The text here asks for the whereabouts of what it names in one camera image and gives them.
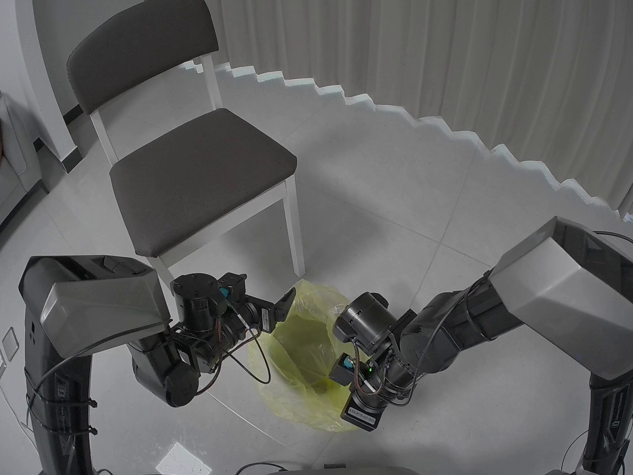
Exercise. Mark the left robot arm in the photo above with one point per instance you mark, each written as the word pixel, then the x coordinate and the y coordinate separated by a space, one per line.
pixel 99 309

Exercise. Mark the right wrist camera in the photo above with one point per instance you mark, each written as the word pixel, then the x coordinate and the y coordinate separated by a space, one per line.
pixel 341 371

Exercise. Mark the grey padded white chair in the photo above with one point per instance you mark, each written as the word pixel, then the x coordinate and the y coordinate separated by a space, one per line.
pixel 198 166

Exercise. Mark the white curtain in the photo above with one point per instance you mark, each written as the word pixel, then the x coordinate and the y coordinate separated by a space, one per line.
pixel 395 32

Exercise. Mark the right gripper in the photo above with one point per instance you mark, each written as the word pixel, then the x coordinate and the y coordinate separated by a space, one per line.
pixel 363 408

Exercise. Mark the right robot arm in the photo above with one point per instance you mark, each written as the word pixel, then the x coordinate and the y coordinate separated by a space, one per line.
pixel 544 290

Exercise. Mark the yellow plastic bag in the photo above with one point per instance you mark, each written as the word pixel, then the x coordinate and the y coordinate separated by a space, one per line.
pixel 301 344

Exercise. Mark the pale grey sofa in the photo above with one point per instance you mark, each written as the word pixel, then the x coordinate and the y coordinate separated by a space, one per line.
pixel 15 176

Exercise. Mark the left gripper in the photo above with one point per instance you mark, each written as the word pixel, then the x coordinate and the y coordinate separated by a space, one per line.
pixel 247 324

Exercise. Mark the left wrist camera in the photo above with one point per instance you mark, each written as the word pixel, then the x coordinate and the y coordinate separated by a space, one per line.
pixel 232 287

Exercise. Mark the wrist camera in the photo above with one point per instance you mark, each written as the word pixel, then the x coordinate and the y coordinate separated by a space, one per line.
pixel 232 287
pixel 341 371

